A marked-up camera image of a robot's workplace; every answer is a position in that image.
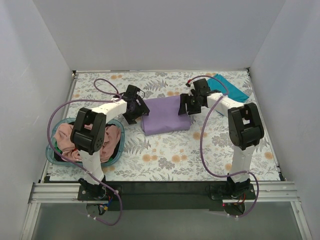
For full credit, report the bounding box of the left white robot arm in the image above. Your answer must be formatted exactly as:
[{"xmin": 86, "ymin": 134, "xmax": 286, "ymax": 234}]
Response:
[{"xmin": 70, "ymin": 84, "xmax": 150, "ymax": 200}]

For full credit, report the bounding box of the floral tablecloth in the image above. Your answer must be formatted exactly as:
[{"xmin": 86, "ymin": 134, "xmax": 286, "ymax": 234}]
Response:
[{"xmin": 47, "ymin": 70, "xmax": 281, "ymax": 182}]

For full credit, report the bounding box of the green garment in basket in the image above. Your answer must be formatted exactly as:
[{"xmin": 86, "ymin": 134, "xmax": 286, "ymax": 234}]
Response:
[{"xmin": 54, "ymin": 145, "xmax": 63, "ymax": 154}]

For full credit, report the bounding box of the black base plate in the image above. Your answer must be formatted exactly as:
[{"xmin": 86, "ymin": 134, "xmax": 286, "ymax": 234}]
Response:
[{"xmin": 77, "ymin": 180, "xmax": 257, "ymax": 211}]

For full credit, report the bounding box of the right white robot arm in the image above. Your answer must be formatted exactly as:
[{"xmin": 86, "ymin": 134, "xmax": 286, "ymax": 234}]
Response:
[{"xmin": 178, "ymin": 75, "xmax": 265, "ymax": 199}]

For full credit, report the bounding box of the pink t shirt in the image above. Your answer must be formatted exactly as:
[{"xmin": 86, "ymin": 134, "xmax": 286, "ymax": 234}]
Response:
[{"xmin": 54, "ymin": 122, "xmax": 121, "ymax": 163}]

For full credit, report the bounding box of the purple t shirt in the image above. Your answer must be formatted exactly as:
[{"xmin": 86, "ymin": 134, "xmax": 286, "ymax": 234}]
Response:
[{"xmin": 141, "ymin": 95, "xmax": 191, "ymax": 136}]

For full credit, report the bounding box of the folded teal t shirt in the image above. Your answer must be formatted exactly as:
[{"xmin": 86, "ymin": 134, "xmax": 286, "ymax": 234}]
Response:
[{"xmin": 207, "ymin": 74, "xmax": 249, "ymax": 117}]

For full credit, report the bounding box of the teal plastic basket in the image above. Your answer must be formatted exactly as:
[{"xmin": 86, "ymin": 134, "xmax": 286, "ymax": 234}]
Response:
[{"xmin": 45, "ymin": 118, "xmax": 125, "ymax": 167}]

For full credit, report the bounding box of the aluminium frame rail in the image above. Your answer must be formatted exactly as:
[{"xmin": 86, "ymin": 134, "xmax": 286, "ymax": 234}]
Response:
[{"xmin": 19, "ymin": 181, "xmax": 313, "ymax": 240}]

